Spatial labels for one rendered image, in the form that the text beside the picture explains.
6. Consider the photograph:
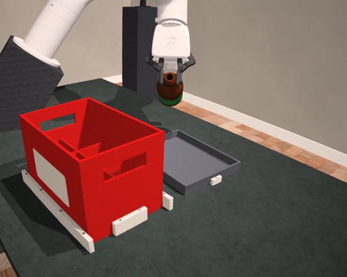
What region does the red plastic crate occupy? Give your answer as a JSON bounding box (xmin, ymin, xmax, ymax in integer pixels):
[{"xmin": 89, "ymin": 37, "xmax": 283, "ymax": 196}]
[{"xmin": 19, "ymin": 98, "xmax": 165, "ymax": 243}]

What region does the brown bottle with green label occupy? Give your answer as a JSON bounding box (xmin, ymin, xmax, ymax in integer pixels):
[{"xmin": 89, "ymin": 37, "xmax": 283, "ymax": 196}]
[{"xmin": 157, "ymin": 72, "xmax": 183, "ymax": 107}]

